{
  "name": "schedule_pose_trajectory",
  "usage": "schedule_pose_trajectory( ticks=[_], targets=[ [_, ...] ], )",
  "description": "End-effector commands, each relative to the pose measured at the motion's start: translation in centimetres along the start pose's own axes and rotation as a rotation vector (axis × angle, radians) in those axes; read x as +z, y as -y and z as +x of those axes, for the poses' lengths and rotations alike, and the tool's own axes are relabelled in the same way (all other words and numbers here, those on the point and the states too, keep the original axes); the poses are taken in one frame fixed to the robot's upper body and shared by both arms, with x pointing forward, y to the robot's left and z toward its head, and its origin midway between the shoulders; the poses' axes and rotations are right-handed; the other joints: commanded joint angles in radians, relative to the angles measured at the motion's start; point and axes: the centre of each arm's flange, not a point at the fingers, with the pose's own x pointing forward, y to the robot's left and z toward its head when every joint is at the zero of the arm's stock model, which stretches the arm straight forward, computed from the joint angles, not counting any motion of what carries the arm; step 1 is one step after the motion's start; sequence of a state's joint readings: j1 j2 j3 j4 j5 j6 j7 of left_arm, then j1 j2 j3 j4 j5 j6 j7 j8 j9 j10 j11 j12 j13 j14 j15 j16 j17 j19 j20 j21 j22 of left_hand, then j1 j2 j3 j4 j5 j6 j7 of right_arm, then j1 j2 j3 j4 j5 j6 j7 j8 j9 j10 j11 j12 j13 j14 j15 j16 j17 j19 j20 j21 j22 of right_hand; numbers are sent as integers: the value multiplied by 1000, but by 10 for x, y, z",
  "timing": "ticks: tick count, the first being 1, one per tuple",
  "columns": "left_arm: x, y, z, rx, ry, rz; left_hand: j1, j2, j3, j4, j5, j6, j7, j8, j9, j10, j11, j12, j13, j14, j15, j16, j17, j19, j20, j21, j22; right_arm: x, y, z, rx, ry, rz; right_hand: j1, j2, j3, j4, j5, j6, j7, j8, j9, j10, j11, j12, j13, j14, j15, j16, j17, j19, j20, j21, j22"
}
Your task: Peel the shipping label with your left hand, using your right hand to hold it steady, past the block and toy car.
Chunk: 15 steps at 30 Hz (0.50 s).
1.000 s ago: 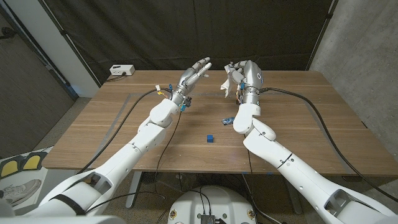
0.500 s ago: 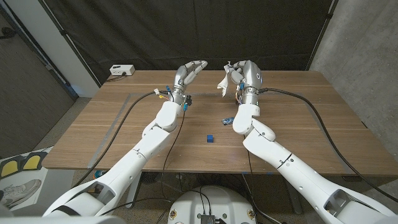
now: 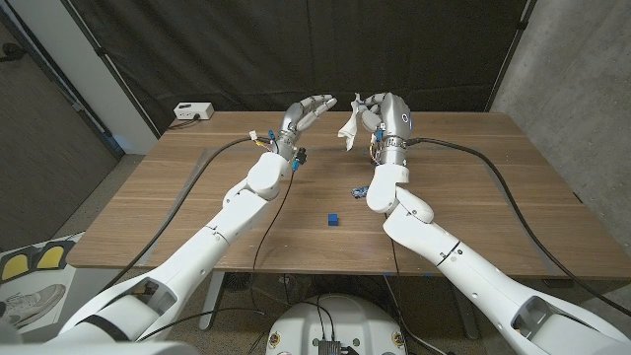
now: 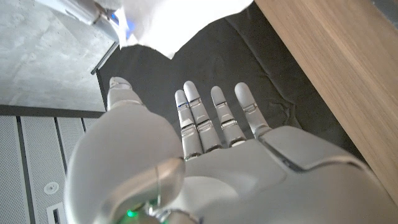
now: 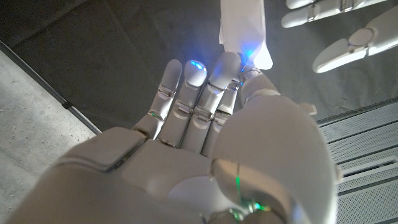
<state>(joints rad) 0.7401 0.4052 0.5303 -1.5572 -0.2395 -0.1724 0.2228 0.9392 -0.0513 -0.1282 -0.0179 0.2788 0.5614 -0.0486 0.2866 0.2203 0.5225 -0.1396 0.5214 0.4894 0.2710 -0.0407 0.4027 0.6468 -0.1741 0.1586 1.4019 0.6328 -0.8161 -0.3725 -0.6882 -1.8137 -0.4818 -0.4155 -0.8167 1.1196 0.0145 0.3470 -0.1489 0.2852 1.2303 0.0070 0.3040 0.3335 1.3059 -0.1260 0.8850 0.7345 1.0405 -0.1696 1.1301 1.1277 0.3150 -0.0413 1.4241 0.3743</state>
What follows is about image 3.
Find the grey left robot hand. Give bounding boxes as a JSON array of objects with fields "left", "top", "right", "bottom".
[{"left": 277, "top": 94, "right": 339, "bottom": 145}]

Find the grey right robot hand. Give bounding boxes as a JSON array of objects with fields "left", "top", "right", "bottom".
[{"left": 353, "top": 92, "right": 413, "bottom": 144}]

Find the white cloth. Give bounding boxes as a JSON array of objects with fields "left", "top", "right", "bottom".
[{"left": 337, "top": 93, "right": 365, "bottom": 152}]

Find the black backdrop curtain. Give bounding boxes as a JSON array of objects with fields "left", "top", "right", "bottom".
[{"left": 63, "top": 0, "right": 531, "bottom": 134}]

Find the white power outlet box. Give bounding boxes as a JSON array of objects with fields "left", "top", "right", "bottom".
[{"left": 173, "top": 102, "right": 216, "bottom": 121}]

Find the black backdrop stand pole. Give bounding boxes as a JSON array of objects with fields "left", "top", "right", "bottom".
[
  {"left": 58, "top": 0, "right": 163, "bottom": 139},
  {"left": 484, "top": 0, "right": 534, "bottom": 113}
]

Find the light grey table leg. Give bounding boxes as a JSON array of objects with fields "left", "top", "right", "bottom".
[{"left": 198, "top": 270, "right": 226, "bottom": 331}]

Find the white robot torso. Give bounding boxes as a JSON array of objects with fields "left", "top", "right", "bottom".
[{"left": 0, "top": 294, "right": 408, "bottom": 355}]

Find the dark grey table leg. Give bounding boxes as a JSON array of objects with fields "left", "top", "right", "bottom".
[{"left": 453, "top": 294, "right": 482, "bottom": 341}]

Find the black electronics module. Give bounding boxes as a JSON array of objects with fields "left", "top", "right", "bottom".
[{"left": 317, "top": 338, "right": 360, "bottom": 355}]

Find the dark brown door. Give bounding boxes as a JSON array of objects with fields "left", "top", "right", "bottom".
[{"left": 0, "top": 19, "right": 124, "bottom": 252}]

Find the white floor sheet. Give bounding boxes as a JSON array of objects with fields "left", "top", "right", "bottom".
[{"left": 0, "top": 264, "right": 120, "bottom": 339}]

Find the yellow black foot pedal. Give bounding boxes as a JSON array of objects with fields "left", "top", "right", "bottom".
[
  {"left": 32, "top": 240, "right": 76, "bottom": 271},
  {"left": 0, "top": 250, "right": 36, "bottom": 283}
]

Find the grey sneaker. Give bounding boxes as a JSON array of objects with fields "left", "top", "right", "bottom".
[{"left": 0, "top": 283, "right": 67, "bottom": 330}]

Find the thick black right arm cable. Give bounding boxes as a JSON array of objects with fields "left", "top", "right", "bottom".
[{"left": 405, "top": 136, "right": 631, "bottom": 317}]

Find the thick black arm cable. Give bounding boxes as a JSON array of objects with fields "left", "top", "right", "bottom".
[
  {"left": 405, "top": 136, "right": 631, "bottom": 317},
  {"left": 101, "top": 136, "right": 272, "bottom": 292}
]

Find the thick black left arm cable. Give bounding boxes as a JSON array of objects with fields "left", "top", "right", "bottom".
[{"left": 101, "top": 136, "right": 272, "bottom": 292}]

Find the black power cord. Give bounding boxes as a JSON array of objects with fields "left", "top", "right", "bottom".
[{"left": 167, "top": 115, "right": 201, "bottom": 131}]

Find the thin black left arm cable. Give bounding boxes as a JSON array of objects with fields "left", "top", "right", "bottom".
[{"left": 248, "top": 167, "right": 297, "bottom": 317}]

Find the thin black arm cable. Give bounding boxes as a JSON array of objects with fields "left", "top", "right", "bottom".
[
  {"left": 248, "top": 167, "right": 297, "bottom": 317},
  {"left": 388, "top": 235, "right": 406, "bottom": 326}
]

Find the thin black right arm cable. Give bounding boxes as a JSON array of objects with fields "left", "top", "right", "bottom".
[{"left": 388, "top": 235, "right": 406, "bottom": 326}]

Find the black door handle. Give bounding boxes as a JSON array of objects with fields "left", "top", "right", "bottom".
[{"left": 0, "top": 42, "right": 26, "bottom": 63}]

